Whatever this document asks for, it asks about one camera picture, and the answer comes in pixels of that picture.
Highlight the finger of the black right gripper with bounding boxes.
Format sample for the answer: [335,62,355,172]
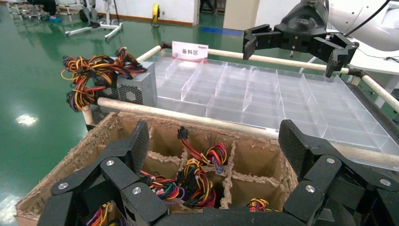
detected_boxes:
[242,24,281,61]
[311,33,359,79]

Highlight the person in dark trousers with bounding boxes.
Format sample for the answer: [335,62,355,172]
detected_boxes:
[27,0,63,23]

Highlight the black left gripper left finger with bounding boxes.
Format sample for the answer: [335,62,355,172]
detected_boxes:
[37,121,170,226]

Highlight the coloured wire bundle outside box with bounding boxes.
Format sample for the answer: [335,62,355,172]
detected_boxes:
[87,202,129,226]

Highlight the clear acrylic divided tray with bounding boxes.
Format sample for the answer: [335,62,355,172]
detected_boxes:
[152,56,399,172]

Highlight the long black arm cable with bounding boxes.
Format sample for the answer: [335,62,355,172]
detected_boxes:
[343,0,392,37]

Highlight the white sign with red stripe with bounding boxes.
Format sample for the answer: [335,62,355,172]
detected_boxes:
[171,40,209,62]

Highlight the grey power supply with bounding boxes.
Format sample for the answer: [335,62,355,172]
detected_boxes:
[139,169,185,204]
[61,47,158,113]
[177,126,228,175]
[247,197,279,213]

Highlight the white tube cart frame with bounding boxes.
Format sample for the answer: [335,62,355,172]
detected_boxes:
[81,42,399,169]

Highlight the brown cardboard box with dividers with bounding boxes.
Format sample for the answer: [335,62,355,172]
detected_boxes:
[15,112,300,226]

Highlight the yellow floor fan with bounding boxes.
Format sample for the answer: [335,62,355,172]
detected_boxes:
[151,3,161,27]

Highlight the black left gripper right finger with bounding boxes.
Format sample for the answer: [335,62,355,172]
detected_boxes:
[278,119,399,226]

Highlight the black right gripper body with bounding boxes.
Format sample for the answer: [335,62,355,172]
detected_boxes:
[274,0,331,54]

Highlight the white table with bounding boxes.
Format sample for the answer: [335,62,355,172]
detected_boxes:
[349,39,399,108]

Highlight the coloured wire bundles in box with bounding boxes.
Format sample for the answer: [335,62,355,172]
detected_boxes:
[178,158,218,209]

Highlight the white metal floor stand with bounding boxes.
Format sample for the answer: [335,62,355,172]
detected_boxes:
[64,0,124,41]

